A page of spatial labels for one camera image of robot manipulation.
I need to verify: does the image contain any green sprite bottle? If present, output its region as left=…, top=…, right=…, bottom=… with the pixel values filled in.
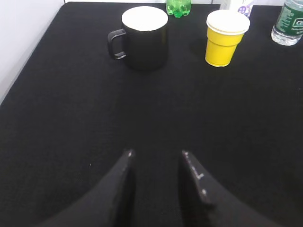
left=166, top=0, right=192, bottom=18

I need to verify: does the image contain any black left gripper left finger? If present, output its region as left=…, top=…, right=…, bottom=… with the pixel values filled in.
left=40, top=149, right=136, bottom=227

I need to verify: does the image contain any white purple carton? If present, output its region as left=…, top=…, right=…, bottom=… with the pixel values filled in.
left=228, top=0, right=254, bottom=18

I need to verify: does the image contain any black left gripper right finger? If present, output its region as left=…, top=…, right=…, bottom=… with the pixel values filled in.
left=181, top=150, right=278, bottom=227

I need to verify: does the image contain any black table mat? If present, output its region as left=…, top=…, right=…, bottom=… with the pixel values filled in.
left=0, top=2, right=303, bottom=227

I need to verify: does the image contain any yellow paper cup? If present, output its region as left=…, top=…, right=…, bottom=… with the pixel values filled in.
left=205, top=9, right=250, bottom=67

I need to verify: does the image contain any black mug white inside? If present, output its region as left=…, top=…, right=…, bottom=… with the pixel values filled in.
left=107, top=6, right=169, bottom=70

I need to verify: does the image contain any clear water bottle green label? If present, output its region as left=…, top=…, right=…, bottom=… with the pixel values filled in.
left=271, top=0, right=303, bottom=46

